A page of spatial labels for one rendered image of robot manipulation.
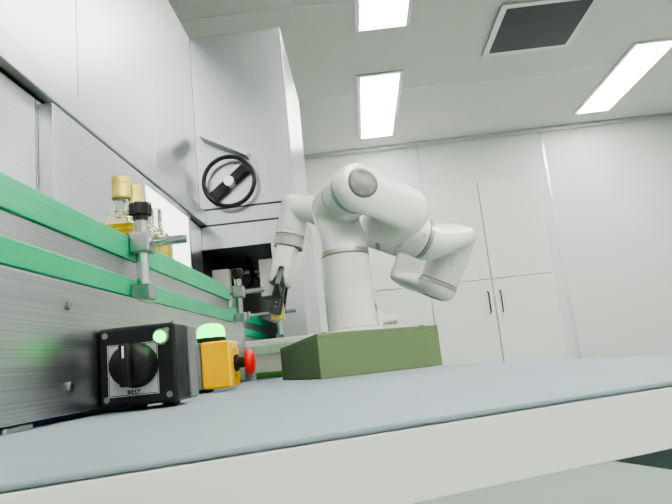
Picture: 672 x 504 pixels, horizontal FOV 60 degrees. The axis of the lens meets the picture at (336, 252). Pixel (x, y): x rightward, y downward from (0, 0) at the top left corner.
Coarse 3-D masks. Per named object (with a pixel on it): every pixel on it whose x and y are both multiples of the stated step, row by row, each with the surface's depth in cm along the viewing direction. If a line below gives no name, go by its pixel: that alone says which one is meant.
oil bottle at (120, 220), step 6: (120, 210) 109; (126, 210) 110; (108, 216) 108; (114, 216) 108; (120, 216) 108; (126, 216) 108; (108, 222) 108; (114, 222) 108; (120, 222) 108; (126, 222) 108; (132, 222) 108; (114, 228) 107; (120, 228) 107; (126, 228) 107; (132, 228) 108; (126, 234) 107
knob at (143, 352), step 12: (120, 348) 56; (132, 348) 57; (144, 348) 58; (120, 360) 56; (132, 360) 57; (144, 360) 57; (156, 360) 59; (120, 372) 56; (132, 372) 57; (144, 372) 57; (156, 372) 59; (120, 384) 56; (132, 384) 56; (144, 384) 58
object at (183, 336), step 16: (112, 336) 60; (128, 336) 60; (144, 336) 60; (176, 336) 60; (192, 336) 66; (112, 352) 60; (160, 352) 59; (176, 352) 60; (192, 352) 65; (160, 368) 59; (176, 368) 59; (192, 368) 65; (112, 384) 59; (160, 384) 59; (176, 384) 59; (192, 384) 64; (112, 400) 59; (128, 400) 59; (144, 400) 59; (160, 400) 59; (176, 400) 59
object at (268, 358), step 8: (280, 344) 136; (288, 344) 136; (256, 352) 136; (264, 352) 136; (272, 352) 136; (256, 360) 136; (264, 360) 136; (272, 360) 136; (280, 360) 136; (256, 368) 136; (264, 368) 136; (272, 368) 136; (280, 368) 136; (248, 376) 136; (256, 376) 136; (264, 376) 136; (272, 376) 135; (280, 376) 135
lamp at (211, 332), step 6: (204, 324) 91; (210, 324) 90; (216, 324) 91; (198, 330) 90; (204, 330) 90; (210, 330) 90; (216, 330) 90; (222, 330) 91; (198, 336) 90; (204, 336) 89; (210, 336) 89; (216, 336) 90; (222, 336) 90; (198, 342) 90
